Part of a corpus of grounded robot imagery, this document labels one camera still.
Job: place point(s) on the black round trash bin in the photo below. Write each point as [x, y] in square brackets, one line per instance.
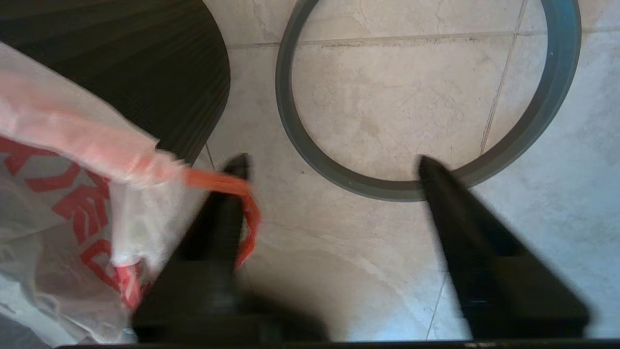
[145, 72]

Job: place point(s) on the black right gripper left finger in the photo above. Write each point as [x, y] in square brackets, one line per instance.
[208, 271]

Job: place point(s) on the used white red liner bag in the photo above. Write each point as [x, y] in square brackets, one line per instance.
[72, 218]

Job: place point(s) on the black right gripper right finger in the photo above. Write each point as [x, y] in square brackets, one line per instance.
[494, 281]

